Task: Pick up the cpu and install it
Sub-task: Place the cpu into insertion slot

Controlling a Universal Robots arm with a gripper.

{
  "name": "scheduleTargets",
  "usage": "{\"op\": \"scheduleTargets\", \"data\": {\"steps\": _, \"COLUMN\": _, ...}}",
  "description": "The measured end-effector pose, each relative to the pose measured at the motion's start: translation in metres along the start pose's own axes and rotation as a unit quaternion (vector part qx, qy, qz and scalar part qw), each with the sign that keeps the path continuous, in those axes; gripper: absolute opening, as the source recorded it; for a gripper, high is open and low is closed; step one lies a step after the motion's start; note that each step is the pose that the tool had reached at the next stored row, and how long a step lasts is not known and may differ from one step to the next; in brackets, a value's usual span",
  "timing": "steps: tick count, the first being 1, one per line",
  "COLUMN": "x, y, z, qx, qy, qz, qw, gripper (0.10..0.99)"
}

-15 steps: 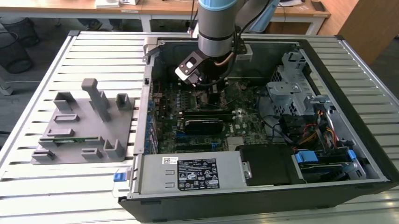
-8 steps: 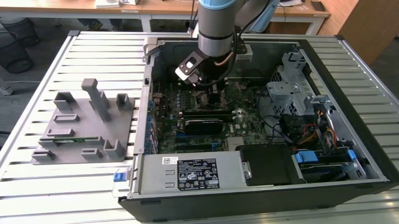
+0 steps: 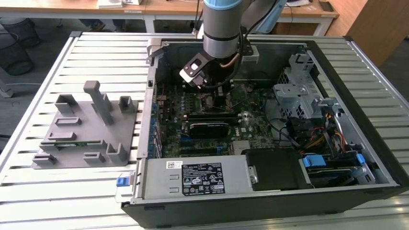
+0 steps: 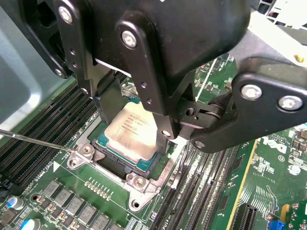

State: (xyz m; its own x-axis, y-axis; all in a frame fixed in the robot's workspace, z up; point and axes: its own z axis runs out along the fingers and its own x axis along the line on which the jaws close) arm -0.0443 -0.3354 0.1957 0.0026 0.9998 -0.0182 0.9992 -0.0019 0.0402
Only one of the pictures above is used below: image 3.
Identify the wooden cabinet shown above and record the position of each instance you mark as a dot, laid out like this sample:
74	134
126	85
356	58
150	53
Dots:
377	28

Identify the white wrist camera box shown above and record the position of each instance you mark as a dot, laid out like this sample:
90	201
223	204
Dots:
192	72

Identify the black PC case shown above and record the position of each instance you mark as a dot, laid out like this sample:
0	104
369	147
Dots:
351	119

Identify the blue case latch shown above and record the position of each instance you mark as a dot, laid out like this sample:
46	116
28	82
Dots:
122	182

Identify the RAM slot white clips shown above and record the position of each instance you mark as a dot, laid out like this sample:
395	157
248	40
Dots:
214	117
214	122

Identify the grey parts rack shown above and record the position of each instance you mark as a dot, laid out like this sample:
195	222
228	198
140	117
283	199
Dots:
86	129

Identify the black expansion slot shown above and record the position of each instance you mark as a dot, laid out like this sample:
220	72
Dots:
199	151

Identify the green motherboard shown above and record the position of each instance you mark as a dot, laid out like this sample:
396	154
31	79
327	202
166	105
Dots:
256	112

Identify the grey power supply unit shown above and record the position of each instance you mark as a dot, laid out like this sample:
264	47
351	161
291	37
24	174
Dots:
154	177

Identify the wooden desk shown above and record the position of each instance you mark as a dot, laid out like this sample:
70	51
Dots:
64	12

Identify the silver chipset heatsink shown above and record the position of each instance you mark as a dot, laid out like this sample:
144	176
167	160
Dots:
242	146

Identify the green RAM stick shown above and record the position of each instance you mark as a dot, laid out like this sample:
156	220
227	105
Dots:
80	143

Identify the black flat desk item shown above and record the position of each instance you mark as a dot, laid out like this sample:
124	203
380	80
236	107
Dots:
327	6

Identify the black graphics card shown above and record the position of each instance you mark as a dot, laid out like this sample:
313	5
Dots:
208	131

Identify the black mesh waste bin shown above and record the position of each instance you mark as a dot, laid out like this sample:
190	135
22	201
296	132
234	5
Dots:
14	57
22	31

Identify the metal drive cage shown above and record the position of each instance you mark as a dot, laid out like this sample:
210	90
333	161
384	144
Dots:
289	92

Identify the black plastic cover box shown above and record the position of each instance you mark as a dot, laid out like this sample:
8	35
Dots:
277	170

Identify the CPU socket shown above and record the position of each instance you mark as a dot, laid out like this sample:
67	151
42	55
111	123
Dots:
207	105

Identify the blue disk carrier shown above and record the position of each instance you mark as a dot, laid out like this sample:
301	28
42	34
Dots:
313	163
359	161

